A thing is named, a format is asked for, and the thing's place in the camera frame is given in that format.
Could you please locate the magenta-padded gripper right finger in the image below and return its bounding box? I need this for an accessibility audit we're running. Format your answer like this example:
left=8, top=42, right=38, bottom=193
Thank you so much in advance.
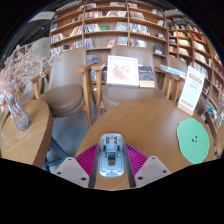
left=123, top=143, right=172, bottom=189

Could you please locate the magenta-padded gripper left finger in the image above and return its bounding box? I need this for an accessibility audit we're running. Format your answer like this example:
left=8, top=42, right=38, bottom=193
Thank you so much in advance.
left=53, top=143, right=101, bottom=189

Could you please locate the transparent white computer mouse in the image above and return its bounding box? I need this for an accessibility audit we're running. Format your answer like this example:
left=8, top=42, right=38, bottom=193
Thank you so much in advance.
left=98, top=133, right=126, bottom=178

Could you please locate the green wavy-edged mouse pad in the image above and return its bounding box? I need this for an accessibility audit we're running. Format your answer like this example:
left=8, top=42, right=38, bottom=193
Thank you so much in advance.
left=176, top=117, right=210, bottom=165

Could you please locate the round wooden side table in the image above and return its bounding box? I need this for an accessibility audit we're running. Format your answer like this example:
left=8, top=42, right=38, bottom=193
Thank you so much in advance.
left=0, top=99, right=69, bottom=169

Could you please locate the glass vase with pink flowers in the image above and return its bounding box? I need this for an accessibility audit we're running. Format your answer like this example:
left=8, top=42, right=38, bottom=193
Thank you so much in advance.
left=0, top=44, right=59, bottom=132

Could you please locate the stack of blue books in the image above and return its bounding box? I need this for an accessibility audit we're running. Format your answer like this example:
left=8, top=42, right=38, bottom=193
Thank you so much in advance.
left=199, top=96, right=218, bottom=118

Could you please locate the white sign with wooden base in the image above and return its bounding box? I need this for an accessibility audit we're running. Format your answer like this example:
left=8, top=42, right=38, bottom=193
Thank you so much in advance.
left=176, top=65, right=206, bottom=116

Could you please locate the dark blue book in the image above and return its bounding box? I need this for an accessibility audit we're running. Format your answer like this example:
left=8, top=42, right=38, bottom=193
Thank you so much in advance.
left=138, top=65, right=156, bottom=89

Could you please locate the light blue book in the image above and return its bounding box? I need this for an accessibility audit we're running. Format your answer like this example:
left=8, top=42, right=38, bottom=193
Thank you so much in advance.
left=159, top=64, right=188, bottom=80

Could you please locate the white framed floral picture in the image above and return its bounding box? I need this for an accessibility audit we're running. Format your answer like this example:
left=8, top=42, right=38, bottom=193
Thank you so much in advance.
left=106, top=55, right=140, bottom=87

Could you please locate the curved wooden bookshelf unit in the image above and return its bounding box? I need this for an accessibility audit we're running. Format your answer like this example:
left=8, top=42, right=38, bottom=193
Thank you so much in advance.
left=166, top=14, right=224, bottom=111

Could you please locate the large wooden bookshelf unit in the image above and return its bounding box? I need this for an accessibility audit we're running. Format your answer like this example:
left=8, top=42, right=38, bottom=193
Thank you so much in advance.
left=49, top=0, right=169, bottom=64

